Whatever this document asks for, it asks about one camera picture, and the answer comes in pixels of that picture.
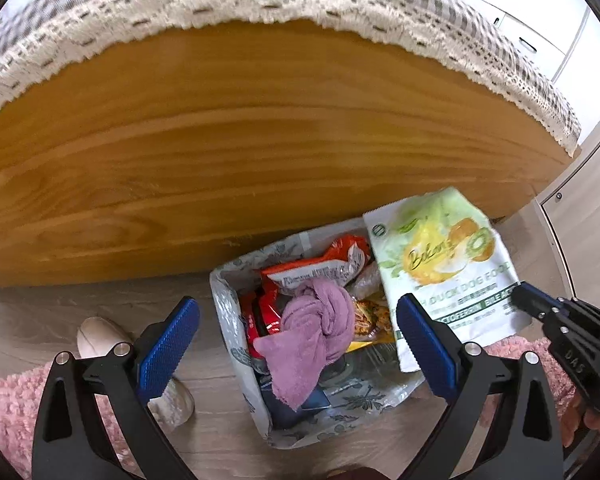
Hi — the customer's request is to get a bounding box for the large red snack packet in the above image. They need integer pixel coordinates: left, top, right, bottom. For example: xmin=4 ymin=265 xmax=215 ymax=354
xmin=260 ymin=234 xmax=376 ymax=296

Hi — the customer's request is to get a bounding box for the clear bin liner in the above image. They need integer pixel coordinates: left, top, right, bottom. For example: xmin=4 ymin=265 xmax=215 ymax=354
xmin=209 ymin=217 xmax=426 ymax=450

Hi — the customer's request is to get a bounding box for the beige slipper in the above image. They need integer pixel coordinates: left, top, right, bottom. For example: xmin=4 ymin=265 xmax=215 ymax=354
xmin=76 ymin=316 xmax=136 ymax=361
xmin=147 ymin=377 xmax=197 ymax=428

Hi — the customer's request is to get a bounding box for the small red packet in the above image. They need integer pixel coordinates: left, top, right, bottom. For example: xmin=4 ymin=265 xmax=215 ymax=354
xmin=239 ymin=290 xmax=286 ymax=361

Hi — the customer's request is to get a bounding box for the purple towel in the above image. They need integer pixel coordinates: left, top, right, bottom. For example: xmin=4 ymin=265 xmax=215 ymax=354
xmin=252 ymin=280 xmax=356 ymax=411

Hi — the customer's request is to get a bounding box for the wooden bed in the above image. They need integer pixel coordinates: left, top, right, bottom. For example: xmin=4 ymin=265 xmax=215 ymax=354
xmin=0 ymin=17 xmax=576 ymax=288

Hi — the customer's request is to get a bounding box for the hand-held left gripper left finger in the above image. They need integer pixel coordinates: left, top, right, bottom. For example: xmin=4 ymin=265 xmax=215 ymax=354
xmin=31 ymin=295 xmax=202 ymax=480

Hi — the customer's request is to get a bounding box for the dark blue carton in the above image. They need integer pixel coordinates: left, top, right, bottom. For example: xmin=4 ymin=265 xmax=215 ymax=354
xmin=262 ymin=375 xmax=333 ymax=431

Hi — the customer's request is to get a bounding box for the yellow snack packet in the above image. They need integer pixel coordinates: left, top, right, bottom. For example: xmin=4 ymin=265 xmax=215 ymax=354
xmin=347 ymin=297 xmax=398 ymax=353

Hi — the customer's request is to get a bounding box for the white green pouch packet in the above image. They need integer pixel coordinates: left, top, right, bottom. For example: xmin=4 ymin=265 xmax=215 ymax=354
xmin=362 ymin=186 xmax=533 ymax=373

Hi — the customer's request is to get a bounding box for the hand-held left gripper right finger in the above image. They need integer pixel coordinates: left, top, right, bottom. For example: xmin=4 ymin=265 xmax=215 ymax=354
xmin=396 ymin=291 xmax=567 ymax=480

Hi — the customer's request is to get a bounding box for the person's right hand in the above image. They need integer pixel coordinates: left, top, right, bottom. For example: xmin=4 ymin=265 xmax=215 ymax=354
xmin=560 ymin=389 xmax=600 ymax=450

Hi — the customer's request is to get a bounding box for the pink fluffy rug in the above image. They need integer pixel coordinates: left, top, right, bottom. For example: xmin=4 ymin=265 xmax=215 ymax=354
xmin=0 ymin=335 xmax=581 ymax=480

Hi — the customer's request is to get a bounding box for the leaf-print trash bin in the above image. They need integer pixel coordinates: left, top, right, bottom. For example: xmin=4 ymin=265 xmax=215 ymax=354
xmin=209 ymin=217 xmax=426 ymax=450

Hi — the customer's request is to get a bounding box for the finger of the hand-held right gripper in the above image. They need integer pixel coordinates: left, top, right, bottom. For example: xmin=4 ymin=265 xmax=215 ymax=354
xmin=510 ymin=291 xmax=557 ymax=334
xmin=516 ymin=281 xmax=577 ymax=312

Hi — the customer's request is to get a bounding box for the white wardrobe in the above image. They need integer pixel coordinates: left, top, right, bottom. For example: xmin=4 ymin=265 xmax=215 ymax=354
xmin=450 ymin=0 xmax=593 ymax=91

